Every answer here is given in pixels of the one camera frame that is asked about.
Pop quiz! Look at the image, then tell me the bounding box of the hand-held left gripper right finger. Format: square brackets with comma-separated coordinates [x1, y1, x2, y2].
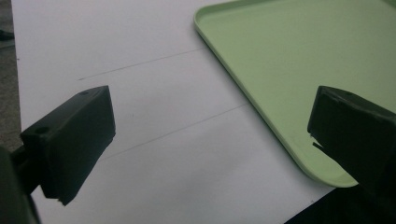
[306, 85, 396, 200]

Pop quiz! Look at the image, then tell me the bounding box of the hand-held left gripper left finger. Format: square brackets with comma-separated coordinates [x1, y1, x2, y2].
[11, 85, 117, 207]

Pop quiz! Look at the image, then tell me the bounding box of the light green tray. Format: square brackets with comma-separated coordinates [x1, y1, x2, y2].
[192, 0, 396, 189]

